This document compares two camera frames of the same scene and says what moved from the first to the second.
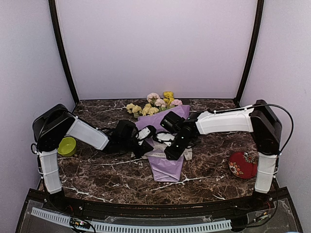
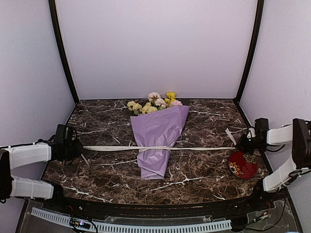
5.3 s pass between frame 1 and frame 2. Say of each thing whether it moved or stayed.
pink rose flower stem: stayed
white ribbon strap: moved
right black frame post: stayed
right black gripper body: moved
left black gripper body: moved
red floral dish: stayed
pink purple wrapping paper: moved
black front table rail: stayed
